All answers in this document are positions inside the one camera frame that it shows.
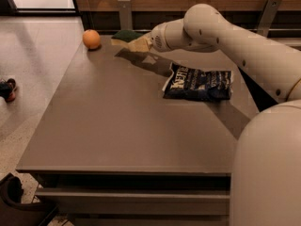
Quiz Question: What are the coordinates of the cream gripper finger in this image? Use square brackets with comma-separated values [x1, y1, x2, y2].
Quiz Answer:
[128, 35, 152, 52]

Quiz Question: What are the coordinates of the green and yellow sponge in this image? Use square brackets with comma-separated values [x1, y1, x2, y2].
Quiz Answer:
[111, 30, 143, 46]

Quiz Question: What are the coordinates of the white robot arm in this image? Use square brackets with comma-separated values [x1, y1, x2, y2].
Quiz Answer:
[130, 4, 301, 226]

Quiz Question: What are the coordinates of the orange fruit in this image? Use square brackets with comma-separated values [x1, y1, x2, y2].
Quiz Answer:
[83, 29, 101, 50]

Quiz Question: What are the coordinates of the blue Kettle chips bag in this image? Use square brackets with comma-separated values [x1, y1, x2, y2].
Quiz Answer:
[163, 62, 233, 102]

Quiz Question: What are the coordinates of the red and black shoe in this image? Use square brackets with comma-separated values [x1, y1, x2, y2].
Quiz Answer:
[0, 78, 17, 103]

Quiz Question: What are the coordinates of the grey table drawer front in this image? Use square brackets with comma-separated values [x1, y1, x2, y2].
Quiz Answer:
[35, 188, 230, 216]

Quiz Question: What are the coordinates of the dark chair at corner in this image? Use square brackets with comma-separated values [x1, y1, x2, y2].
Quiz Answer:
[0, 173, 58, 226]

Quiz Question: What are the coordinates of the left metal wall bracket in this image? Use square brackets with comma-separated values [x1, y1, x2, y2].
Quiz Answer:
[118, 0, 133, 30]

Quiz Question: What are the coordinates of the metal wall bracket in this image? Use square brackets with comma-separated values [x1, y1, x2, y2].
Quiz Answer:
[256, 0, 282, 37]
[118, 0, 133, 30]

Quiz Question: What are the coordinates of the horizontal metal rail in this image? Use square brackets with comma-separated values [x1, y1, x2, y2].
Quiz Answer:
[93, 27, 301, 36]

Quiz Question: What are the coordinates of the right metal wall bracket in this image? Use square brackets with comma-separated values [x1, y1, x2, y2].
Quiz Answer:
[256, 0, 282, 37]

